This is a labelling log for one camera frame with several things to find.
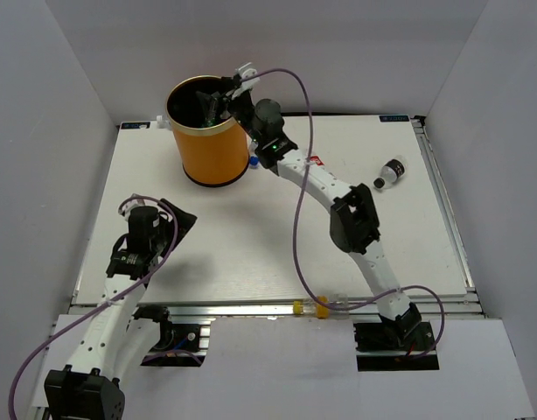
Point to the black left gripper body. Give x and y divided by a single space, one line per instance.
163 240

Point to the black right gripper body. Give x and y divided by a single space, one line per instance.
240 108

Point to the red label plastic bottle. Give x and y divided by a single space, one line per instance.
316 160

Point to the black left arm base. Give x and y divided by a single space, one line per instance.
177 344

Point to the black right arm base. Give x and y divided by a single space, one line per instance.
380 351

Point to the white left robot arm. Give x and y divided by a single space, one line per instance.
119 332

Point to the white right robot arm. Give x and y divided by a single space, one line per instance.
354 222

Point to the orange cylindrical bin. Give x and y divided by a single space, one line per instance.
213 156

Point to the blue label plastic bottle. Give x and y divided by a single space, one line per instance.
254 160

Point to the yellow cap clear bottle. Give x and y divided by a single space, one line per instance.
324 307

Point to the black label plastic bottle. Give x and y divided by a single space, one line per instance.
391 173

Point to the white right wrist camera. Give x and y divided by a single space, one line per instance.
246 74

